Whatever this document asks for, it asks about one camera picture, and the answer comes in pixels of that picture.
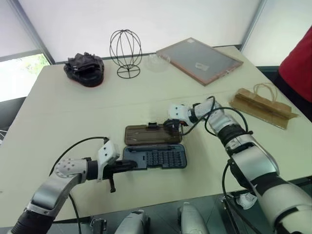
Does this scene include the black metal clamp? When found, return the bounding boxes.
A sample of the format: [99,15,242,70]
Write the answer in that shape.
[89,216,108,234]

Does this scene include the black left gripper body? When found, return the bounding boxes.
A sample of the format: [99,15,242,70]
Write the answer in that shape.
[103,160,122,182]

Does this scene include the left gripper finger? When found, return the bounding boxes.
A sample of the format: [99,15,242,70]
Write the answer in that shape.
[117,160,137,173]
[108,171,117,194]

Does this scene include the silver rounded robot leg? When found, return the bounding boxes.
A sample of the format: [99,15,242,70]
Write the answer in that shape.
[114,210,150,234]
[177,201,210,234]

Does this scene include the screwdriver bit case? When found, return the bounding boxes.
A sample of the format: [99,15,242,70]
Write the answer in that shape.
[122,121,188,172]

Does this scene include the black crumpled cap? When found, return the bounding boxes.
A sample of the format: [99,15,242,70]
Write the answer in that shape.
[63,52,106,88]

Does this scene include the folded brown paper bag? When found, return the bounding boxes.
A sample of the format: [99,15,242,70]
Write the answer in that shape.
[228,82,299,130]

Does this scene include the brown framed flat board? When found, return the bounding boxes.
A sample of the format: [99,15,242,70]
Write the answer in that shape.
[156,37,245,87]

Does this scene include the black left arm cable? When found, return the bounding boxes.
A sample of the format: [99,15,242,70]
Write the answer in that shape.
[49,136,109,234]

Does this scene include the crumpled white paper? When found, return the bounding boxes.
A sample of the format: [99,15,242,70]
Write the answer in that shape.
[234,193,258,211]

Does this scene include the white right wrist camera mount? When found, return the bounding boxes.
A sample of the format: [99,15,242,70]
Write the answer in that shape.
[167,103,189,123]

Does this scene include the clear plastic bowl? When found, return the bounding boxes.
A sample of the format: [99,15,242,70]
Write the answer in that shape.
[145,54,169,73]

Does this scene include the dark screwdriver handle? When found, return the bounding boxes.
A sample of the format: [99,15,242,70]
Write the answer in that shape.
[128,145,176,151]

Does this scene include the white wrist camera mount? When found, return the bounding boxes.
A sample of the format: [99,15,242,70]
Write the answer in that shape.
[97,140,121,183]
[167,103,189,123]

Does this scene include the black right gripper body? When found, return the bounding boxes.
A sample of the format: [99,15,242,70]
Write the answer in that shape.
[163,118,183,128]

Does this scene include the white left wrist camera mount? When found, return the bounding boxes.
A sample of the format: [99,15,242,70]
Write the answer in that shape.
[97,140,121,183]

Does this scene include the person in red shirt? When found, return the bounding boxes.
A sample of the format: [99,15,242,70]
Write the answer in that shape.
[278,31,312,103]

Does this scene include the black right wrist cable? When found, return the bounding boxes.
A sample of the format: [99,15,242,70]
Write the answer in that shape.
[179,96,254,137]

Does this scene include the black wire hat stand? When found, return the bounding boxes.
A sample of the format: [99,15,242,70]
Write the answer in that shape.
[109,29,143,79]

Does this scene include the black right elbow cable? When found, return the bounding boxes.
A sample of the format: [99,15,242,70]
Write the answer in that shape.
[221,158,239,234]

